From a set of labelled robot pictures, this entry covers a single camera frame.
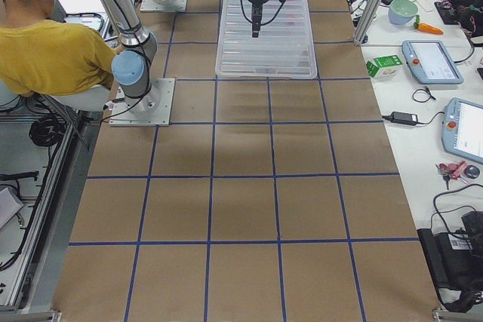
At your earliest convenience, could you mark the far teach pendant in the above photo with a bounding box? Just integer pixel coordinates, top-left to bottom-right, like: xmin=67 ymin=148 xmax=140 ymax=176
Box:
xmin=401 ymin=40 xmax=463 ymax=84

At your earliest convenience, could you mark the person in yellow shirt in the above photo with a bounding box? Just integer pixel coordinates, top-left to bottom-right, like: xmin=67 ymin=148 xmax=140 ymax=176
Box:
xmin=1 ymin=0 xmax=120 ymax=97

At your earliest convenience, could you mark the toy carrot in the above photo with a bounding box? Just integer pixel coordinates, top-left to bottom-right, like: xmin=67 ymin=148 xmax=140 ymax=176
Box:
xmin=414 ymin=14 xmax=444 ymax=35

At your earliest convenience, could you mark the black power adapter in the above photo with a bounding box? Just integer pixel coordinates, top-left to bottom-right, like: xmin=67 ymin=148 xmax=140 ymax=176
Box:
xmin=391 ymin=112 xmax=418 ymax=126

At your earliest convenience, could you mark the red key bundle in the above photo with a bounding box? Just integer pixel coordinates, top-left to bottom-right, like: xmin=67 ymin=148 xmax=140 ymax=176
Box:
xmin=435 ymin=161 xmax=468 ymax=190

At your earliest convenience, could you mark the white chair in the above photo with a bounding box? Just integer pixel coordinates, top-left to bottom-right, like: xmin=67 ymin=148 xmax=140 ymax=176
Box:
xmin=0 ymin=76 xmax=114 ymax=153

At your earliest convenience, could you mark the green bowl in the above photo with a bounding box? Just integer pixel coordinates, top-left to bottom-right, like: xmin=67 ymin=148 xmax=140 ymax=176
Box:
xmin=388 ymin=0 xmax=418 ymax=25

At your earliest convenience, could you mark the green white carton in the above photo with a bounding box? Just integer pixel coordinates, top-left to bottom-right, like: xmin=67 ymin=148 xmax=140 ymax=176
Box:
xmin=366 ymin=54 xmax=403 ymax=78

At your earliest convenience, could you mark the teach pendant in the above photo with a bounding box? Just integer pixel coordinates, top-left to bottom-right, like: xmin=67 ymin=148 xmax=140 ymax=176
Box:
xmin=441 ymin=98 xmax=482 ymax=164
xmin=401 ymin=40 xmax=463 ymax=84

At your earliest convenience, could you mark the clear plastic box lid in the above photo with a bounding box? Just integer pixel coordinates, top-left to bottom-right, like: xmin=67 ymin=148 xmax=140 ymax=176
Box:
xmin=215 ymin=0 xmax=317 ymax=79

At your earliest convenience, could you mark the near teach pendant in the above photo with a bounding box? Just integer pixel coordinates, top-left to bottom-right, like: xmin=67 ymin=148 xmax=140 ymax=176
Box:
xmin=441 ymin=98 xmax=482 ymax=164

